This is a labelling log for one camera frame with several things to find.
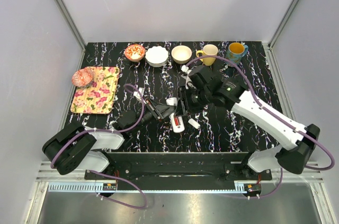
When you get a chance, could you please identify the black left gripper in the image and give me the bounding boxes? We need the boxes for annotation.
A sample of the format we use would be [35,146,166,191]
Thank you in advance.
[130,98,176,135]

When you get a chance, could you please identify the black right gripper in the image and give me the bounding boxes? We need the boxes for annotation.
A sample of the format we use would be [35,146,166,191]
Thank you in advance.
[174,85,212,118]

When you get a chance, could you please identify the white remote control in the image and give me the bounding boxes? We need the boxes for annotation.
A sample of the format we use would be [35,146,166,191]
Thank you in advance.
[166,97,185,133]

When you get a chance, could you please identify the red orange battery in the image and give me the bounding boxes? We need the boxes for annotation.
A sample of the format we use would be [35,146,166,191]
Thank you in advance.
[174,117,180,126]

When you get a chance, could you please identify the white battery cover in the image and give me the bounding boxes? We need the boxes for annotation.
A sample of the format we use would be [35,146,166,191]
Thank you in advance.
[188,118,200,129]

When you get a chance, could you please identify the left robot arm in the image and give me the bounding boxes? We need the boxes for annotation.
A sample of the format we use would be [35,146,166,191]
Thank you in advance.
[42,97,178,179]

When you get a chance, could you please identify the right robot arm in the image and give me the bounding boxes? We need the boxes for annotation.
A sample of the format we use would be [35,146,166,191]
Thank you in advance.
[178,65,320,180]

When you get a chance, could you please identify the yellow mug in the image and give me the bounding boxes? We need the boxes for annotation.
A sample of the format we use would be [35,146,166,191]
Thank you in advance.
[196,44,218,66]

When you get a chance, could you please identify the cream round bowl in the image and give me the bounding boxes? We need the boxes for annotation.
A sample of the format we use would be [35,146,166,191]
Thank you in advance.
[171,45,192,65]

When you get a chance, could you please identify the blue butterfly mug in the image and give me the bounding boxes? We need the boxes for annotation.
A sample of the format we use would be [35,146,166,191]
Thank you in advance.
[226,42,248,65]

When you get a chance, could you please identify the white scalloped bowl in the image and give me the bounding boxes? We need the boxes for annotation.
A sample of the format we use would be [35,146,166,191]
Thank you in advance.
[145,46,168,68]

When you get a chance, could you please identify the red patterned small bowl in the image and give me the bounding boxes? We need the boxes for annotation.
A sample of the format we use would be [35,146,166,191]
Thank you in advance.
[124,44,145,62]

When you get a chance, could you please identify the floral rectangular tray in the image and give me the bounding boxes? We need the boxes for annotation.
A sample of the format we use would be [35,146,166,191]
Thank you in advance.
[70,66,120,114]

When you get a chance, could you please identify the pink patterned bowl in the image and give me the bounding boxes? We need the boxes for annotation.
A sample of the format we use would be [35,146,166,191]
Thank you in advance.
[72,67,94,87]

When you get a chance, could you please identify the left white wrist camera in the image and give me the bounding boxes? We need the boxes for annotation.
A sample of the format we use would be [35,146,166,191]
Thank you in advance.
[133,87,145,102]

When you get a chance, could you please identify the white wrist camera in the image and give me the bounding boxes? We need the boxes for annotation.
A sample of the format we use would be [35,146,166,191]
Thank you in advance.
[133,87,145,102]
[181,65,196,89]

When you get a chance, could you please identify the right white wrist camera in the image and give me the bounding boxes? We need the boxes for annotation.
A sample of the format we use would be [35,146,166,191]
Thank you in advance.
[181,65,196,89]

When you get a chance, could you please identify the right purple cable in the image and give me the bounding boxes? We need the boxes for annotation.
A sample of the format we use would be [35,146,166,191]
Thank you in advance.
[185,56,335,200]

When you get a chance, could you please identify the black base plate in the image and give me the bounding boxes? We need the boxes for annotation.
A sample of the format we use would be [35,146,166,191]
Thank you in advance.
[84,153,272,192]

